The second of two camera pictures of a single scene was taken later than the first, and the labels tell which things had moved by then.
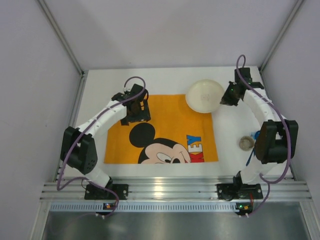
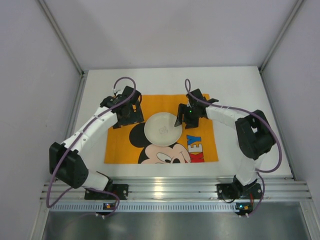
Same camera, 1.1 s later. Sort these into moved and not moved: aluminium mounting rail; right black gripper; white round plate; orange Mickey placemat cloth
Moved: right black gripper; white round plate
Not moved: orange Mickey placemat cloth; aluminium mounting rail
